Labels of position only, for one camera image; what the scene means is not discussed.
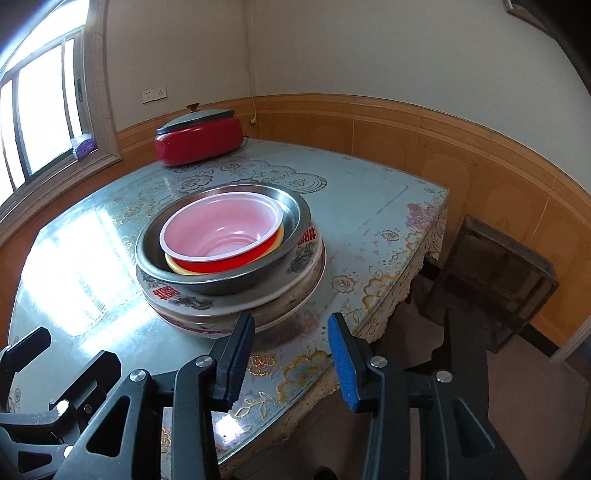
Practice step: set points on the dark wooden stool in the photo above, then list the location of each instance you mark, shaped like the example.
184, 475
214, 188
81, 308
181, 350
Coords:
495, 278

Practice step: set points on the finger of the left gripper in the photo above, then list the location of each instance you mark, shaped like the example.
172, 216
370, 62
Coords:
66, 418
16, 357

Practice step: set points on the window with grey frame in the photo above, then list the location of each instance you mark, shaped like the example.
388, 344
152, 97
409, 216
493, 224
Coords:
53, 88

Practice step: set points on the white plate red characters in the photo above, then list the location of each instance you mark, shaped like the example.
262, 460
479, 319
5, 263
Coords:
265, 316
281, 278

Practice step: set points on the red plastic bowl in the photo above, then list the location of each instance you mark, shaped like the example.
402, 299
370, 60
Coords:
221, 232

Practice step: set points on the floral plastic tablecloth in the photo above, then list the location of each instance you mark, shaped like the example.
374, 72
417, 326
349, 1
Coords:
79, 281

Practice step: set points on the white wall socket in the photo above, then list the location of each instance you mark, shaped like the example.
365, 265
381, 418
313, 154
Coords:
160, 93
147, 96

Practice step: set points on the yellow plastic bowl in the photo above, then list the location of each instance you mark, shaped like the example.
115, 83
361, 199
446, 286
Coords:
178, 269

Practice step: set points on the red electric cooking pot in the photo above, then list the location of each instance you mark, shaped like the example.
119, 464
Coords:
198, 143

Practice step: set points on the stainless steel bowl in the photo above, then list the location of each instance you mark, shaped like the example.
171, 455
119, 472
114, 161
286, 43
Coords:
296, 220

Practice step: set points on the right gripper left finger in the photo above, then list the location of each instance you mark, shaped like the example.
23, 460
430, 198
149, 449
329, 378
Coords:
123, 439

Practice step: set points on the purple tissue pack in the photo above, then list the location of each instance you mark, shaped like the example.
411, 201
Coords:
83, 145

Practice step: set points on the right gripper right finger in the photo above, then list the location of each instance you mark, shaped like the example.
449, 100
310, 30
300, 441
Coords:
450, 392

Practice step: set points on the grey pot lid red knob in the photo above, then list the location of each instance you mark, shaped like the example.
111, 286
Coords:
195, 117

